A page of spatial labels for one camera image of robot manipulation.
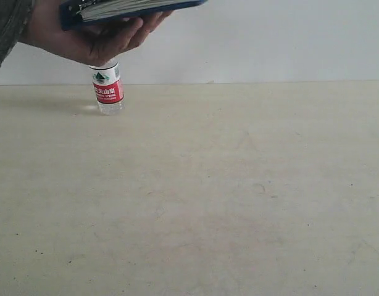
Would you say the person's bare hand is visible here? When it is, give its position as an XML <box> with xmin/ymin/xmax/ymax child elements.
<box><xmin>20</xmin><ymin>1</ymin><xmax>172</xmax><ymax>67</ymax></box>

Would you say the blue ring binder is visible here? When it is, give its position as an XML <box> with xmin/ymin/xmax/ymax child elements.
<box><xmin>59</xmin><ymin>0</ymin><xmax>205</xmax><ymax>31</ymax></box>

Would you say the clear plastic water bottle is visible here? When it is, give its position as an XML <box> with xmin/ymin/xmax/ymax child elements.
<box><xmin>89</xmin><ymin>59</ymin><xmax>124</xmax><ymax>115</ymax></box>

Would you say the grey sleeved forearm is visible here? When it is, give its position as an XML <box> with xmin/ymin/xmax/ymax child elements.
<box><xmin>0</xmin><ymin>1</ymin><xmax>39</xmax><ymax>68</ymax></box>

